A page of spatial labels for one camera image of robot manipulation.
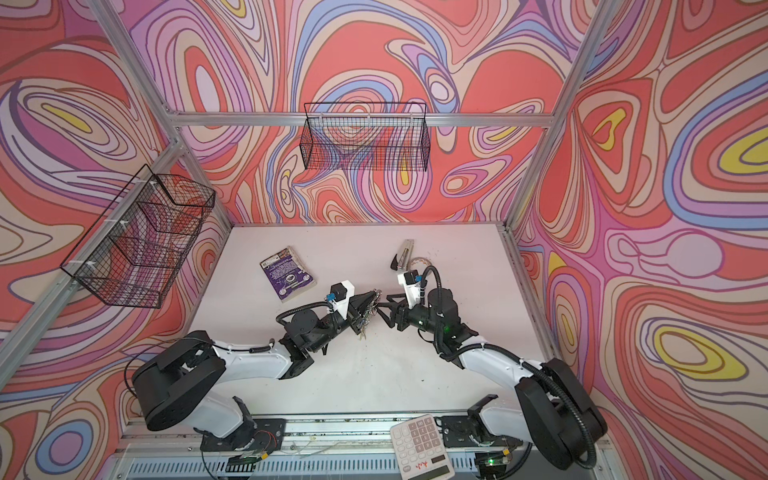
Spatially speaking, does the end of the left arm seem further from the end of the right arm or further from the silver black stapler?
the silver black stapler

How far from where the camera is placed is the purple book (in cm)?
101

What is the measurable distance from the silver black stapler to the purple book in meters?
0.30

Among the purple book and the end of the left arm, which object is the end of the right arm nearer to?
the end of the left arm

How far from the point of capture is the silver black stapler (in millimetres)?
1066

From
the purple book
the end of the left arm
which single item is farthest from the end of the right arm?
the purple book
